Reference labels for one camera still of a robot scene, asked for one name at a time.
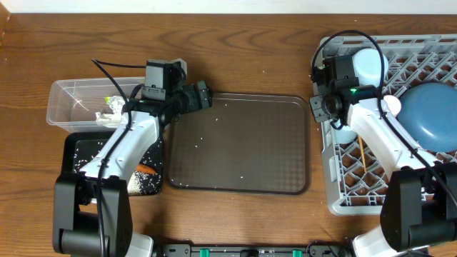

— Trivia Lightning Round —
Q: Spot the light blue bowl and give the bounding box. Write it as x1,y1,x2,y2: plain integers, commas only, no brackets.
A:
352,49,388,87

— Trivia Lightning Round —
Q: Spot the light blue cup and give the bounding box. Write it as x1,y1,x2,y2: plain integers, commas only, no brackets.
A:
335,126,358,144

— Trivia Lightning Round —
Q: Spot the white pink cup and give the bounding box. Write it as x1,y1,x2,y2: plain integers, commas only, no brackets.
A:
383,95,401,117

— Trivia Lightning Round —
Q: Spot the foil snack wrapper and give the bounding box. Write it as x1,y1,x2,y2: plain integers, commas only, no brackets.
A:
104,96,126,114

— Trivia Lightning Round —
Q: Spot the white tissue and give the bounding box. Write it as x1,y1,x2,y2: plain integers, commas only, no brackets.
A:
96,112,122,129

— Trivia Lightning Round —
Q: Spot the orange carrot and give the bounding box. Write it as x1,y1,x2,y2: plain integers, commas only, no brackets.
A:
136,163,156,175

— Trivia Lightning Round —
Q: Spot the wooden chopstick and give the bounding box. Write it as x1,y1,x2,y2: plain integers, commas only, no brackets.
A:
358,135,367,173

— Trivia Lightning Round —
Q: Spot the dark blue plate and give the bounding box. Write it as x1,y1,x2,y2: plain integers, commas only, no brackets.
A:
397,82,456,152

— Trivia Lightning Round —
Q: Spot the white rice pile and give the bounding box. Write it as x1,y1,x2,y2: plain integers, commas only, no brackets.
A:
73,138,164,196

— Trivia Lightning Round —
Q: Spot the grey dishwasher rack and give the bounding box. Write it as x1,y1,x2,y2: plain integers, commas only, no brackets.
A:
321,34,456,216

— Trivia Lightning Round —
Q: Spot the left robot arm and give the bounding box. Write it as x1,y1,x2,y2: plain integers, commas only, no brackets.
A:
52,59,212,256

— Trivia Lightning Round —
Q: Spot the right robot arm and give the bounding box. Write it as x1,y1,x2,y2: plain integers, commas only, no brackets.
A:
311,49,456,256

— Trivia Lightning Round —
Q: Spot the black waste tray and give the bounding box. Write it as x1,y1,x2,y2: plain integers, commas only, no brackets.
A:
61,131,164,196

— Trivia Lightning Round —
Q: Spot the brown serving tray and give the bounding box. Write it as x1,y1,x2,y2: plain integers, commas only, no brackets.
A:
166,93,311,196

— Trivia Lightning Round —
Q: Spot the clear plastic bin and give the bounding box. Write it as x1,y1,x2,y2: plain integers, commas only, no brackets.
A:
46,76,147,133

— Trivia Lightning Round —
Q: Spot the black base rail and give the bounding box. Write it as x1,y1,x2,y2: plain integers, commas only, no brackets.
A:
151,241,353,257

